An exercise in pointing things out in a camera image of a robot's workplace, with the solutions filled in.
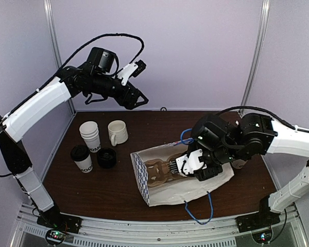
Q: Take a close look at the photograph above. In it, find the stack of black cup lids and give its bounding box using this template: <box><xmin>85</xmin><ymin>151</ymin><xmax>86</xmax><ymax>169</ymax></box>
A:
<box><xmin>96</xmin><ymin>148</ymin><xmax>117</xmax><ymax>169</ymax></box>

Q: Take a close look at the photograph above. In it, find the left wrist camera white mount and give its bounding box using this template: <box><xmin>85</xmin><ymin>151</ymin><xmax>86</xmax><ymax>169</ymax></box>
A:
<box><xmin>117</xmin><ymin>60</ymin><xmax>146</xmax><ymax>86</ymax></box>

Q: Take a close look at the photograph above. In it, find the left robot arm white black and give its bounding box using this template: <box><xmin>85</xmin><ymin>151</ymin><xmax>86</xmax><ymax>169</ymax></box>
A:
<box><xmin>0</xmin><ymin>47</ymin><xmax>148</xmax><ymax>228</ymax></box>

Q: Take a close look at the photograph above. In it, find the cream ceramic mug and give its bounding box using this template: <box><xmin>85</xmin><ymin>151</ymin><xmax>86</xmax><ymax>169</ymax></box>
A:
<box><xmin>108</xmin><ymin>120</ymin><xmax>128</xmax><ymax>147</ymax></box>

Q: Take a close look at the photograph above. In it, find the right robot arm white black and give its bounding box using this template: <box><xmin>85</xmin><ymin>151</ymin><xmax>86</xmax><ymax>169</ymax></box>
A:
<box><xmin>182</xmin><ymin>107</ymin><xmax>309</xmax><ymax>227</ymax></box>

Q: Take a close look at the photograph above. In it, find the brown cardboard cup carrier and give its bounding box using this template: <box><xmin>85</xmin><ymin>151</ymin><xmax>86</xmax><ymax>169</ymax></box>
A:
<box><xmin>145</xmin><ymin>155</ymin><xmax>185</xmax><ymax>187</ymax></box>

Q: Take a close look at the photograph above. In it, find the checkered paper takeout bag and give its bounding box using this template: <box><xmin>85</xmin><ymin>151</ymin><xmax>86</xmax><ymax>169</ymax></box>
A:
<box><xmin>130</xmin><ymin>128</ymin><xmax>235</xmax><ymax>225</ymax></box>

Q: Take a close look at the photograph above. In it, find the white cup holding straws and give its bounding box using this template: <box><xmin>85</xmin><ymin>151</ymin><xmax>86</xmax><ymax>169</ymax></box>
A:
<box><xmin>231</xmin><ymin>160</ymin><xmax>247</xmax><ymax>169</ymax></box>

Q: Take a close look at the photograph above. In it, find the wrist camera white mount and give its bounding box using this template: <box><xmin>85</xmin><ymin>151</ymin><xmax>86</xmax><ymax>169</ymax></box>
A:
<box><xmin>168</xmin><ymin>149</ymin><xmax>207</xmax><ymax>177</ymax></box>
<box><xmin>117</xmin><ymin>60</ymin><xmax>146</xmax><ymax>86</ymax></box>

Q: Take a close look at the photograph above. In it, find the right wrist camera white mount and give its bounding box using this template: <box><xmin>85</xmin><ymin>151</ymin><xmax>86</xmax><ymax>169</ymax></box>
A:
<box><xmin>168</xmin><ymin>149</ymin><xmax>207</xmax><ymax>177</ymax></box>

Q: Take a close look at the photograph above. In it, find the stack of white paper cups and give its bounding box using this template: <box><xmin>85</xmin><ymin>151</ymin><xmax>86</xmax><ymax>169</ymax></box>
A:
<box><xmin>79</xmin><ymin>121</ymin><xmax>101</xmax><ymax>153</ymax></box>

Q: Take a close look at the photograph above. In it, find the right aluminium corner post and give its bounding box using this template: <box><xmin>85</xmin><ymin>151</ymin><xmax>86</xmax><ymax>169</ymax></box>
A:
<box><xmin>241</xmin><ymin>0</ymin><xmax>270</xmax><ymax>106</ymax></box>

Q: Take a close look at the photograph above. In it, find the aluminium front rail frame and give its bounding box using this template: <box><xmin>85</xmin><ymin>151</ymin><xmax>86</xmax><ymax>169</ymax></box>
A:
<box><xmin>8</xmin><ymin>203</ymin><xmax>309</xmax><ymax>246</ymax></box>

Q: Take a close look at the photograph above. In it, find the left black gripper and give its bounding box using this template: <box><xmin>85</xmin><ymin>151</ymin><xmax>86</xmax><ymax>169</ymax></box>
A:
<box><xmin>90</xmin><ymin>72</ymin><xmax>149</xmax><ymax>110</ymax></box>

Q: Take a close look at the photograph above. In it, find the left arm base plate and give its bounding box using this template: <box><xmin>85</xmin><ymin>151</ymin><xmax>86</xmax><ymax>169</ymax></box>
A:
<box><xmin>37</xmin><ymin>214</ymin><xmax>82</xmax><ymax>234</ymax></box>

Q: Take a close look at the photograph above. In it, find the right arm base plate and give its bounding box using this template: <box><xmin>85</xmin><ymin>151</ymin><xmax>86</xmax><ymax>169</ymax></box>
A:
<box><xmin>236</xmin><ymin>212</ymin><xmax>280</xmax><ymax>233</ymax></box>

